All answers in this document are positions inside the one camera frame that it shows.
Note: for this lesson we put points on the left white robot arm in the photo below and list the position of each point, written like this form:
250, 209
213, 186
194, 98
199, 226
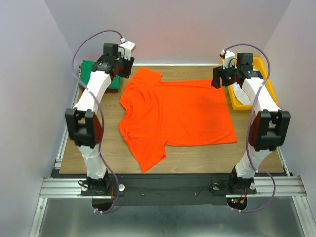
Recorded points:
83, 126

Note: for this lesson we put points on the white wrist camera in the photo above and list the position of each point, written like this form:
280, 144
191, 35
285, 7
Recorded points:
126, 49
228, 59

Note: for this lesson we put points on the folded green t shirt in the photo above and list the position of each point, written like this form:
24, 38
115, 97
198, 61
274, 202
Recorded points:
86, 68

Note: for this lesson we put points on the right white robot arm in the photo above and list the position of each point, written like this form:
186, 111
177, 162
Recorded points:
268, 122

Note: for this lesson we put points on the aluminium rail frame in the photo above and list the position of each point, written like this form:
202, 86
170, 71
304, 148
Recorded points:
277, 209

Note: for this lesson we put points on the orange t shirt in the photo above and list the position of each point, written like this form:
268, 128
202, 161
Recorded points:
172, 113

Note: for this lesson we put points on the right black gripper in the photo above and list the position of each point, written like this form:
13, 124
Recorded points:
218, 72

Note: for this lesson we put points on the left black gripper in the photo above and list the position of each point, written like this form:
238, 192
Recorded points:
129, 64

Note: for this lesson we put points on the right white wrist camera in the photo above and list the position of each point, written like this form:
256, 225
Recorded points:
228, 59

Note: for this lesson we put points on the folded dark red t shirt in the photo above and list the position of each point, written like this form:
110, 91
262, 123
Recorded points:
110, 89

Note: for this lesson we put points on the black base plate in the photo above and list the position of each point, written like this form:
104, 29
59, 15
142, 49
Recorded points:
168, 189

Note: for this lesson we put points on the white t shirt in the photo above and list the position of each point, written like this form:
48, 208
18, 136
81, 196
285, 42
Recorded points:
240, 94

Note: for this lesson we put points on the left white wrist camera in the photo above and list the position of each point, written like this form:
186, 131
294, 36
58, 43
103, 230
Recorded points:
126, 49

